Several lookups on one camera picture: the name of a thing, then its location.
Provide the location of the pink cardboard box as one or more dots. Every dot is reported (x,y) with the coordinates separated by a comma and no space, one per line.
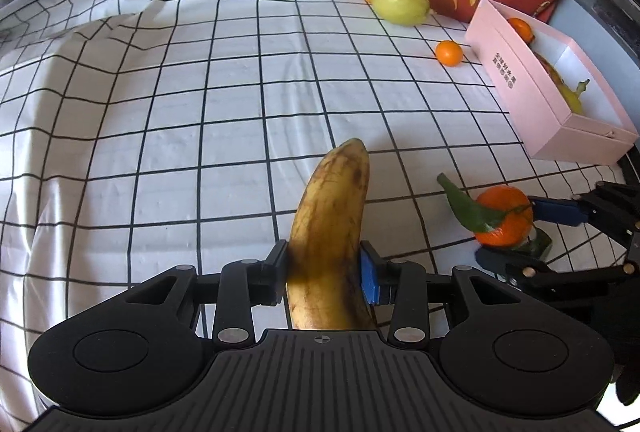
(505,72)

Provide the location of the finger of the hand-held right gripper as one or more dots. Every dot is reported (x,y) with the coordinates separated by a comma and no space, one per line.
(492,259)
(555,210)

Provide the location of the tangerine with green leaf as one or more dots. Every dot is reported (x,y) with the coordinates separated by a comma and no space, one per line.
(505,219)

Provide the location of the small spotted banana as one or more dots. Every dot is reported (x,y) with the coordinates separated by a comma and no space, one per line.
(330,212)

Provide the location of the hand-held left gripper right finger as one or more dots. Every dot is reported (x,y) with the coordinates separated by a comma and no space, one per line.
(370,272)

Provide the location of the green guava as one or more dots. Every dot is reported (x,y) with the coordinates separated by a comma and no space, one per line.
(400,2)

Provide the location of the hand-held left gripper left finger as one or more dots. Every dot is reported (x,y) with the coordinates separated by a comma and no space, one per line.
(272,272)

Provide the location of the large spotted banana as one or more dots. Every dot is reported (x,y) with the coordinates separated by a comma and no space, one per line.
(567,87)

